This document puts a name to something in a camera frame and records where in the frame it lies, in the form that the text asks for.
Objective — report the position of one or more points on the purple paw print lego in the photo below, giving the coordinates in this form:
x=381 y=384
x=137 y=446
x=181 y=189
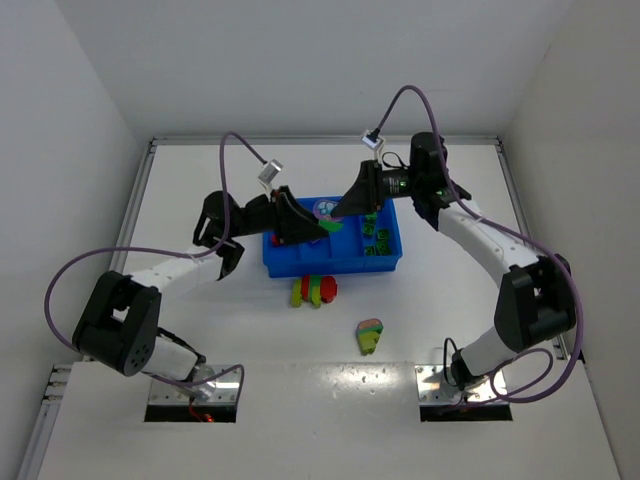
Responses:
x=323 y=208

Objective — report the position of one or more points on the green lego cluster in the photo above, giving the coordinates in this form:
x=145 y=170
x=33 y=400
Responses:
x=383 y=248

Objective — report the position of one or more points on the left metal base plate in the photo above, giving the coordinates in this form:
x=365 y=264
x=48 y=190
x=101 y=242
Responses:
x=215 y=401

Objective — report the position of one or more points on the striped red green lego stack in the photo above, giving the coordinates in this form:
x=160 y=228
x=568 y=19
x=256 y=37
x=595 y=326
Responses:
x=314 y=289

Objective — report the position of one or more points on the blue divided plastic bin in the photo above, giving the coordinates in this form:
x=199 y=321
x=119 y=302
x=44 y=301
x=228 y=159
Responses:
x=340 y=253

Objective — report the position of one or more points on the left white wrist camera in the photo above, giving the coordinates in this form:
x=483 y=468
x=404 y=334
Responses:
x=268 y=173

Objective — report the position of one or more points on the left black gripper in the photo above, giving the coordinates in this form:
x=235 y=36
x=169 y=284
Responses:
x=280 y=215

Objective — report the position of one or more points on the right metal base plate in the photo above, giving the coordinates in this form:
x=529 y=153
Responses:
x=441 y=402

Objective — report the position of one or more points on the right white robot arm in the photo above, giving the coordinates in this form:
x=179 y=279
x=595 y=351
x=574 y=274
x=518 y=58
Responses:
x=535 y=302

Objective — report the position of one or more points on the green curved lego piece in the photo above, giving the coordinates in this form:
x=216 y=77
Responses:
x=330 y=226

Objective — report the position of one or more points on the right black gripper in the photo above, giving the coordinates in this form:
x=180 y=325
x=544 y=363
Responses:
x=373 y=185

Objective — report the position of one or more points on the metal base plate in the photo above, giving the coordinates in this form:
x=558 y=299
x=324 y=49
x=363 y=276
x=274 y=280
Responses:
x=215 y=401
x=441 y=402

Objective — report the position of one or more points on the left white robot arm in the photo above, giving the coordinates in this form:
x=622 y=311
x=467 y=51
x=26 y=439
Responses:
x=119 y=326

